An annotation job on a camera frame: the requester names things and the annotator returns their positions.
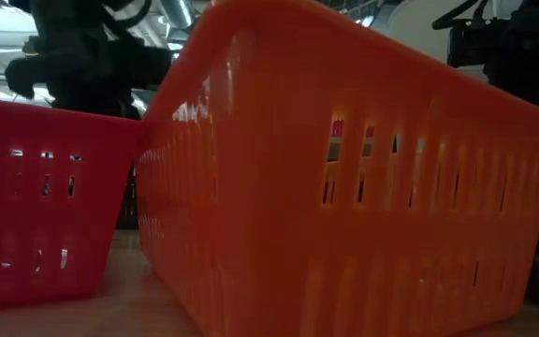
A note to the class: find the red plastic basket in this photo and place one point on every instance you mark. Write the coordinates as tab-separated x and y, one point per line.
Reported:
40	210

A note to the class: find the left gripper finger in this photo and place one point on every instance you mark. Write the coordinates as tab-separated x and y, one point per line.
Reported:
20	77

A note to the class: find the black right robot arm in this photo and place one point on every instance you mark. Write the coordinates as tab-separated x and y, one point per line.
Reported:
531	56

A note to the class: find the orange plastic basket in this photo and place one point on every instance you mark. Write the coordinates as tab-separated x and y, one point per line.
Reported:
297	210

